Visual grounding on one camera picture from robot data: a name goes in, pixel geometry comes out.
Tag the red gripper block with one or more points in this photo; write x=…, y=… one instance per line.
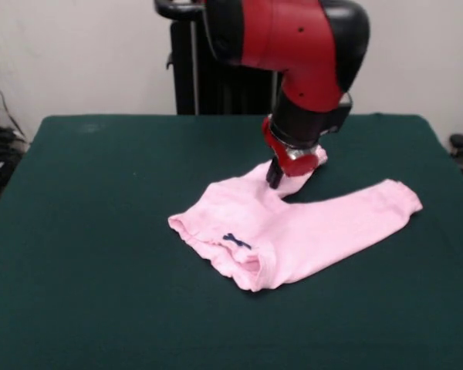
x=293, y=162

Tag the pink garment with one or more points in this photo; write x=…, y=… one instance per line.
x=293, y=231

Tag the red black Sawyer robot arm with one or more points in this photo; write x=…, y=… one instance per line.
x=293, y=50

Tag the dark green table cloth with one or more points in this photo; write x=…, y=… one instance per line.
x=100, y=308

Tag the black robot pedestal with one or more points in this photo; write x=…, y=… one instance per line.
x=193, y=77

